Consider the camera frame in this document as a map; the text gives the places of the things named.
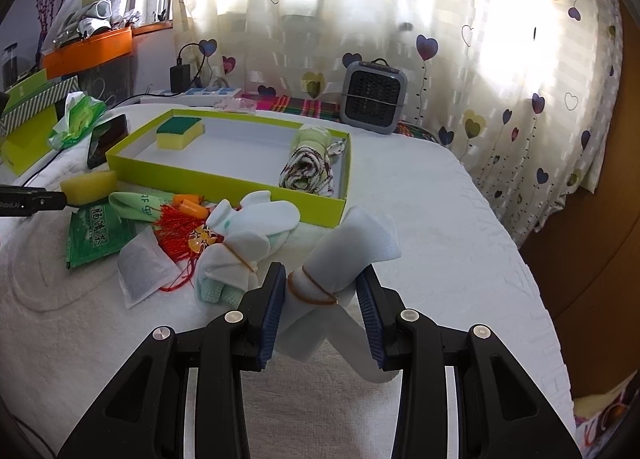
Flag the heart-patterned curtain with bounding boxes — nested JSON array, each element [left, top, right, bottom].
[[172, 0, 623, 243]]

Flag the green-topped yellow sponge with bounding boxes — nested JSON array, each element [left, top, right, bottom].
[[156, 116, 205, 150]]

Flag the green tissue pack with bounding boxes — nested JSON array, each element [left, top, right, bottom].
[[48, 90, 106, 150]]

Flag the white towel table cover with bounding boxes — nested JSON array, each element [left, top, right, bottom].
[[1, 128, 578, 458]]

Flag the black smartphone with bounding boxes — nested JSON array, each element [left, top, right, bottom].
[[87, 114, 129, 170]]

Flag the green floral towel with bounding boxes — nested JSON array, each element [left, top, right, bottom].
[[279, 124, 346, 197]]

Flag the lime green box lid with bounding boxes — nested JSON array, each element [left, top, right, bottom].
[[1, 106, 58, 176]]

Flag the red tassel mask ornament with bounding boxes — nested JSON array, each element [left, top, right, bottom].
[[153, 204, 222, 292]]

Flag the dark glass jar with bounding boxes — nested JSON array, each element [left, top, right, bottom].
[[1, 43, 18, 89]]

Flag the small sachet packets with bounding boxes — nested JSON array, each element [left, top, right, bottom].
[[212, 97, 257, 113]]

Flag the orange storage box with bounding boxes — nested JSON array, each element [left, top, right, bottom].
[[41, 28, 134, 78]]

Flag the white power strip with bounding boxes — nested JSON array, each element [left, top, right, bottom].
[[140, 87, 243, 108]]

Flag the lime green cardboard box tray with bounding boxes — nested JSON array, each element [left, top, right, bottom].
[[106, 108, 352, 228]]

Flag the light green cloth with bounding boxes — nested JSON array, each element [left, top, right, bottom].
[[108, 191, 172, 223]]

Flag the green wipes packet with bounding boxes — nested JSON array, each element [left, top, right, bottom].
[[66, 202, 136, 269]]

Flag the orange corded earplugs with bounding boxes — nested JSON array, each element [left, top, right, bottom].
[[171, 193, 209, 220]]

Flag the black power adapter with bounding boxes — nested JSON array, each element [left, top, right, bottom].
[[169, 63, 192, 94]]

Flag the black cable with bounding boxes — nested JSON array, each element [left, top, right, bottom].
[[14, 40, 222, 190]]

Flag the plaid cloth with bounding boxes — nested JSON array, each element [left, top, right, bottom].
[[243, 95, 439, 144]]

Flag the white sachet pouch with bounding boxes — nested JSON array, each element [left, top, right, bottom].
[[117, 226, 181, 309]]

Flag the striped green gift box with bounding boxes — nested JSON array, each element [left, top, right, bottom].
[[1, 69, 79, 137]]

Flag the grey portable heater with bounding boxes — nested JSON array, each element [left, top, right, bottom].
[[340, 58, 407, 135]]

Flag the plain yellow sponge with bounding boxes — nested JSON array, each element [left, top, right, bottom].
[[60, 171, 117, 206]]

